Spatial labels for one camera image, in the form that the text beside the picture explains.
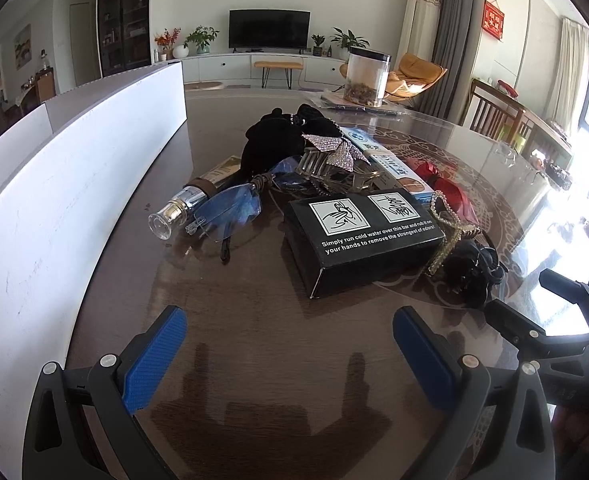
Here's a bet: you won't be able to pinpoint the framed wall painting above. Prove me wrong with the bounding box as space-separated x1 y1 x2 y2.
14 24 32 70

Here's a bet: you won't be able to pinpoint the dark glass display cabinet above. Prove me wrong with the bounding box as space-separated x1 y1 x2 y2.
96 0 151 77

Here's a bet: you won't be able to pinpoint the black flower hair accessory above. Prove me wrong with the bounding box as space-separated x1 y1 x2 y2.
442 240 507 310

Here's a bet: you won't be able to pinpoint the red wall hanging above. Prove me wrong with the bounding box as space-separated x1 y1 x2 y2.
482 0 505 40

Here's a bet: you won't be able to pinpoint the green potted plant left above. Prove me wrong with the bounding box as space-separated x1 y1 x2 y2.
184 25 220 55

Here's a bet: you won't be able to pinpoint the white low tv cabinet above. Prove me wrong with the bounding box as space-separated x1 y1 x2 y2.
182 53 344 88

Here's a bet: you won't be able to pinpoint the large white cardboard bin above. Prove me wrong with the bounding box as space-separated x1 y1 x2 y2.
0 62 187 479

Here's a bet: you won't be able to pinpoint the wooden dining chair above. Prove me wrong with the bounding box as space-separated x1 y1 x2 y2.
461 79 534 148

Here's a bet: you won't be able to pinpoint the rhinestone bow hair clip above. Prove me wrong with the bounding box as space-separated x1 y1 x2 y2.
295 134 379 194

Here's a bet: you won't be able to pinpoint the covered standing air conditioner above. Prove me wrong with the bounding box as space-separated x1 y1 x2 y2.
406 0 443 61

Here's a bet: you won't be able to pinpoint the blue white ointment box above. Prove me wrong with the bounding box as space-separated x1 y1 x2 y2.
340 127 433 204

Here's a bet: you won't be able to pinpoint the green potted plant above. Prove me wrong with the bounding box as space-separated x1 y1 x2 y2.
330 27 370 61
184 25 220 55

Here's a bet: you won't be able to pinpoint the black flat television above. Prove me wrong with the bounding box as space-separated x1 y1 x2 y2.
228 9 311 50

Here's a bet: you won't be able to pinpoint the orange lounge chair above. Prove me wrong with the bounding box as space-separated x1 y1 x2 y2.
340 53 447 103

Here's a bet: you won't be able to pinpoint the small wooden bench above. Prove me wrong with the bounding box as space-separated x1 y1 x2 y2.
253 61 304 89

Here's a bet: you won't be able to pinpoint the red folded packet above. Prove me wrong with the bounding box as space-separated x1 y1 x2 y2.
407 158 480 226

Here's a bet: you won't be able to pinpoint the grey curtain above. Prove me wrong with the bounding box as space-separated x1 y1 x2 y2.
419 0 485 124

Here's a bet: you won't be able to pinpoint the clear glass spray bottle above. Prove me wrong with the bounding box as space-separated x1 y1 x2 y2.
148 178 224 240

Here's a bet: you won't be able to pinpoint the gold rhinestone hair clip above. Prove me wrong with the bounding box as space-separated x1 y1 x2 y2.
425 191 481 276

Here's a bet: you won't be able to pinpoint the green potted plant right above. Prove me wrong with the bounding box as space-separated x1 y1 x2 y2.
330 27 370 61

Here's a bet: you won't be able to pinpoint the clear plastic jar black lid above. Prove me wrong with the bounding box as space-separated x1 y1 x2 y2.
343 47 391 107

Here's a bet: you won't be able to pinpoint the red flower vase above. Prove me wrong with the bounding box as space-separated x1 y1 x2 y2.
154 27 180 61

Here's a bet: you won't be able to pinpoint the black printed cardboard box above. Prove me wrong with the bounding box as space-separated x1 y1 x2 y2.
284 188 445 299

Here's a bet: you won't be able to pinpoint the black velvet scrunchie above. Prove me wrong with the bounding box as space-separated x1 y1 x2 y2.
236 104 341 183

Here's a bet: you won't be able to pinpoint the blue tinted eyeglasses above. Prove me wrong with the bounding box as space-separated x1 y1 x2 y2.
186 157 297 264

